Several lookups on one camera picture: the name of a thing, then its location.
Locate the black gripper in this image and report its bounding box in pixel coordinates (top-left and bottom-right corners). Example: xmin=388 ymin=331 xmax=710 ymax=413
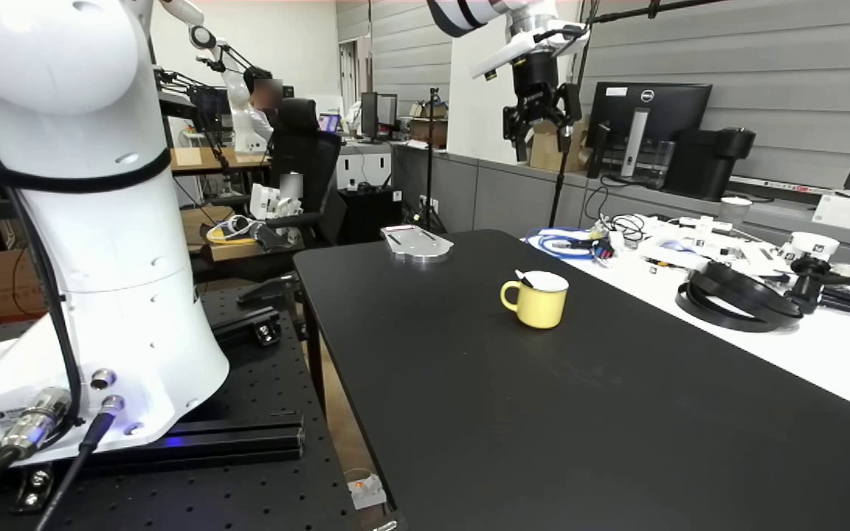
xmin=500 ymin=54 xmax=581 ymax=161

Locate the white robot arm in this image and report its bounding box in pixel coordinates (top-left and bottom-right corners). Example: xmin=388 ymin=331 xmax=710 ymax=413
xmin=0 ymin=0 xmax=230 ymax=467

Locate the yellow mug cup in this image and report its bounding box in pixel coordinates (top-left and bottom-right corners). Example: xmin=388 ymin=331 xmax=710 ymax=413
xmin=497 ymin=272 xmax=570 ymax=331

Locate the black monitor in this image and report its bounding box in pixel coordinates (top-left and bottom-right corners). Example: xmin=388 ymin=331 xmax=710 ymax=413
xmin=587 ymin=82 xmax=710 ymax=189

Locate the black tripod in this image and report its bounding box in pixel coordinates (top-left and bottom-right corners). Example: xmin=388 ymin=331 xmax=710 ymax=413
xmin=412 ymin=89 xmax=446 ymax=232

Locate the black box bin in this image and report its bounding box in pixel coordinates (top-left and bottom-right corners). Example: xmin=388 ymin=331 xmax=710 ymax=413
xmin=664 ymin=126 xmax=754 ymax=201

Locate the black office chair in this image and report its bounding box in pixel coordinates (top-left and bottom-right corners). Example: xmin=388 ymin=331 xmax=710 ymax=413
xmin=252 ymin=98 xmax=341 ymax=251

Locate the person in white shirt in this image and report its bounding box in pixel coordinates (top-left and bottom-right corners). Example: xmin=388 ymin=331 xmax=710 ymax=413
xmin=233 ymin=65 xmax=276 ymax=149

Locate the white table with clutter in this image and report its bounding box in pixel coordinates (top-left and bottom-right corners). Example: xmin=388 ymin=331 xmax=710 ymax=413
xmin=525 ymin=213 xmax=850 ymax=400

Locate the black optical breadboard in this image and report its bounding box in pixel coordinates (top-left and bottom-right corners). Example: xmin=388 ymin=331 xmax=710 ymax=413
xmin=0 ymin=284 xmax=359 ymax=531

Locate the blue cable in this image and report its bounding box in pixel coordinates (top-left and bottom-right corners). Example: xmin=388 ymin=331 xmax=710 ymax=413
xmin=525 ymin=228 xmax=611 ymax=266

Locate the black coiled cable headset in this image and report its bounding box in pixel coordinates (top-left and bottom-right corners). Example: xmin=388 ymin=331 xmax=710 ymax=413
xmin=676 ymin=262 xmax=801 ymax=332

